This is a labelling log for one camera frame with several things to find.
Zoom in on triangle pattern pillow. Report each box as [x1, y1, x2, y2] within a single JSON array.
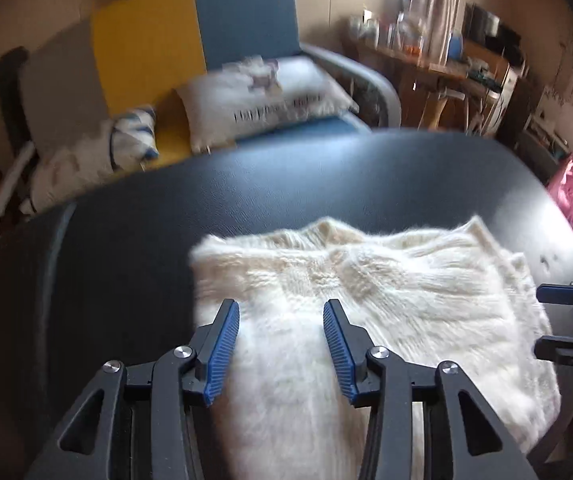
[[109, 105, 160, 168]]

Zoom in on white knit sweater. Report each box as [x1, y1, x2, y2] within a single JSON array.
[[189, 216, 562, 480]]

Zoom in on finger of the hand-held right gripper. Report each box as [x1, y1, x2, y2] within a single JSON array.
[[535, 331, 573, 399], [537, 272, 573, 319]]

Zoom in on white printed pillow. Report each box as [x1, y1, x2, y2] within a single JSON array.
[[19, 127, 117, 213]]

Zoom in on pink patterned curtain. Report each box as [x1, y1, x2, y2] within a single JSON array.
[[409, 0, 467, 58]]

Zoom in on black monitor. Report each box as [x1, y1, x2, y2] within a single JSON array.
[[464, 4, 522, 61]]

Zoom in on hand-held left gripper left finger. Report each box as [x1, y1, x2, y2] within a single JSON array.
[[25, 298, 241, 480]]

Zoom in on group of jars and bottles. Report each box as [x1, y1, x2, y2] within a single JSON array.
[[349, 10, 425, 53]]

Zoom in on grey deer print pillow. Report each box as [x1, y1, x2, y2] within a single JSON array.
[[174, 55, 360, 153]]

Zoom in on wooden desk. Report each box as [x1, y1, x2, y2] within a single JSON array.
[[347, 35, 517, 136]]

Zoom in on grey yellow blue sofa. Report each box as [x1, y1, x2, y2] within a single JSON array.
[[0, 0, 402, 246]]

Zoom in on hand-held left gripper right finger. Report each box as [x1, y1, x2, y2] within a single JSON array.
[[323, 299, 537, 480]]

